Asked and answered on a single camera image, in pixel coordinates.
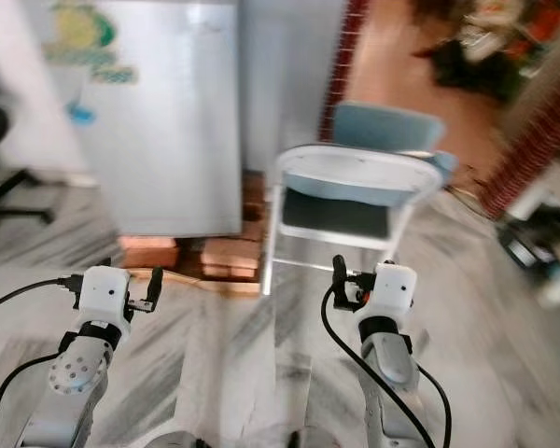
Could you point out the red brick pillar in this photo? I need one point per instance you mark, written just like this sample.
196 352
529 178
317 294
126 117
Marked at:
345 56
532 149

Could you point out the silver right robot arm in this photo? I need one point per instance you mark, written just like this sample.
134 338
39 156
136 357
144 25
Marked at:
392 364

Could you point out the green and yellow fridge sticker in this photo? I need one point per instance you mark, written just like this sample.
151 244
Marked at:
79 28

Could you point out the potted plants with flowers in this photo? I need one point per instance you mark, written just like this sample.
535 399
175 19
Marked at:
467 65

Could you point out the silver mini fridge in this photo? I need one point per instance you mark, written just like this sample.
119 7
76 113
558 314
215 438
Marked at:
177 140

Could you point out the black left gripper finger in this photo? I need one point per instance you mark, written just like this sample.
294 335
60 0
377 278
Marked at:
155 285

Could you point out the black device on floor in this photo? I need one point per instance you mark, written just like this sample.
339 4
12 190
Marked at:
537 243

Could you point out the grey robot right leg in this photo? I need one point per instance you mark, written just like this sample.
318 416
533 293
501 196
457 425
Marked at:
315 439

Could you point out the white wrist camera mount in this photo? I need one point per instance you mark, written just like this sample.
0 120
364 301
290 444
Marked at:
394 289
104 297

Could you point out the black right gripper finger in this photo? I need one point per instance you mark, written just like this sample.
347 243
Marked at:
340 271

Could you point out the red brick stack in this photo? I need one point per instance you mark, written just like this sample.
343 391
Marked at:
224 254

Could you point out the grey robot leg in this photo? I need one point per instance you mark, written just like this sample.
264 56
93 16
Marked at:
170 440
315 439

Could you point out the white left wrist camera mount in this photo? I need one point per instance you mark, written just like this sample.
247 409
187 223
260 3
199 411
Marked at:
104 297

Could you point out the grey robot left leg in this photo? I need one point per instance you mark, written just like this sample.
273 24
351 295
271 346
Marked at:
170 440

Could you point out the small blue fridge sticker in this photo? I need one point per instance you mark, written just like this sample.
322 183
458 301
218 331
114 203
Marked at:
80 113

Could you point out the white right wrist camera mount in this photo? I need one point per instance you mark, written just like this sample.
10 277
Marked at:
394 289

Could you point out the white folding chair blue cushion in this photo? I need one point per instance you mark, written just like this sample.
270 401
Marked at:
355 168

